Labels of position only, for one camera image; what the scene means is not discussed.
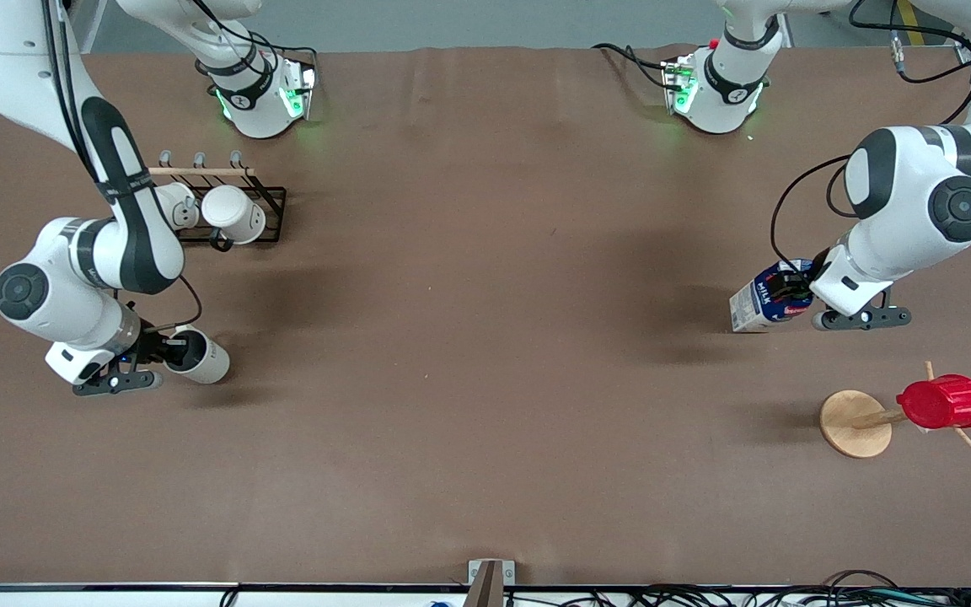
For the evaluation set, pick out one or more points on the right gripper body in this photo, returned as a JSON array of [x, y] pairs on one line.
[[151, 344]]

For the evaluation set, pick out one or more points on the grey ceramic mug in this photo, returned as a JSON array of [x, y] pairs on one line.
[[211, 362]]

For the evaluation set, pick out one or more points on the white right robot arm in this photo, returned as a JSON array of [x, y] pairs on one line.
[[131, 244]]

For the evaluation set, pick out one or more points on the white mug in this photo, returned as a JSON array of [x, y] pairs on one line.
[[182, 206], [233, 211]]

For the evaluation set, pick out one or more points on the brown table cover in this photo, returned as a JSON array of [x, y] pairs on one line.
[[485, 421]]

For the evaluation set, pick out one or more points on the red plastic cup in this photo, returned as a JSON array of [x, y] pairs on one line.
[[945, 403]]

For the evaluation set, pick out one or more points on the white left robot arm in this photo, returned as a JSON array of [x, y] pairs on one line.
[[907, 194]]

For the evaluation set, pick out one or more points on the blue white milk carton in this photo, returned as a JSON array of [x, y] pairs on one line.
[[751, 308]]

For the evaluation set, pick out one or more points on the wooden mug tree stand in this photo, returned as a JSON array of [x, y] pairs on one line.
[[855, 426]]

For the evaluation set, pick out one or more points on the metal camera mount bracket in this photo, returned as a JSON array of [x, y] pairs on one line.
[[490, 586]]

